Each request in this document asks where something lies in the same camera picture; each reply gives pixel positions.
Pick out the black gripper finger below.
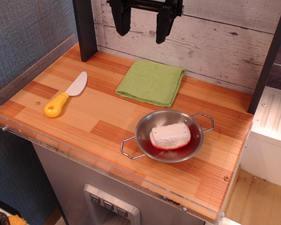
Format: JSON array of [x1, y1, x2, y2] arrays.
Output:
[[156, 9, 177, 44], [110, 3, 131, 36]]

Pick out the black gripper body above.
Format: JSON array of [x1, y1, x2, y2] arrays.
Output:
[[106, 0, 184, 16]]

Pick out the white and red toy food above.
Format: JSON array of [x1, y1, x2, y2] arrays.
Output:
[[149, 123, 191, 150]]

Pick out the green folded cloth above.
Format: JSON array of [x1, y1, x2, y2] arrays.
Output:
[[115, 59, 185, 107]]

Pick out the clear acrylic edge guard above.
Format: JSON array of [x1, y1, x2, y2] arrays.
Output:
[[0, 109, 253, 224]]

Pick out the grey toy fridge cabinet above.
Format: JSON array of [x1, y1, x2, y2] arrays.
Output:
[[33, 144, 204, 225]]

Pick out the silver dispenser panel with buttons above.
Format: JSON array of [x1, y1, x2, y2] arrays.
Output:
[[83, 184, 141, 225]]

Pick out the orange and black object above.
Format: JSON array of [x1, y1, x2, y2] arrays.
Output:
[[0, 212, 28, 225]]

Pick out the dark left upright post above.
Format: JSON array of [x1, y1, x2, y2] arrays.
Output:
[[73, 0, 97, 62]]

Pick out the dark upright post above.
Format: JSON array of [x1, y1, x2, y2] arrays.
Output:
[[247, 16, 281, 114], [73, 0, 97, 62]]

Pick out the dark right upright post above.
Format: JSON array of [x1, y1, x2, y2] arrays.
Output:
[[247, 16, 281, 114]]

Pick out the yellow handled toy knife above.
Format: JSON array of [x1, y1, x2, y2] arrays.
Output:
[[44, 71, 88, 118]]

